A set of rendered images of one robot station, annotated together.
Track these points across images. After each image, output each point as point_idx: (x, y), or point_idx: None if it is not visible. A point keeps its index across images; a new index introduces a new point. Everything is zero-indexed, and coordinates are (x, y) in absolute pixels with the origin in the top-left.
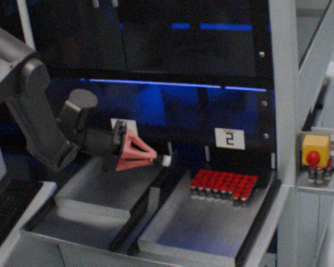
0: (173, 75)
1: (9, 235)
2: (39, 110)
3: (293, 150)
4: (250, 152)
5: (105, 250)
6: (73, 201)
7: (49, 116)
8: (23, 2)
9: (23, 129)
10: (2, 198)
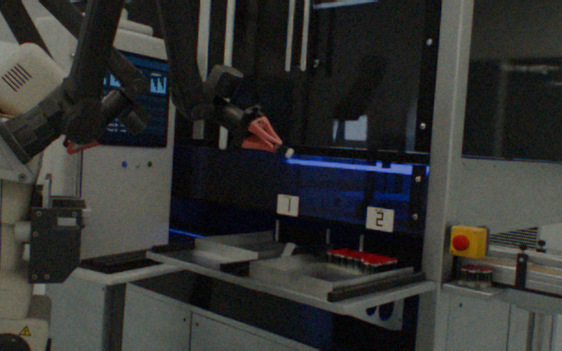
0: (341, 149)
1: (136, 269)
2: (179, 15)
3: (441, 235)
4: (403, 251)
5: (216, 270)
6: (211, 243)
7: (189, 35)
8: (228, 64)
9: (165, 39)
10: (149, 250)
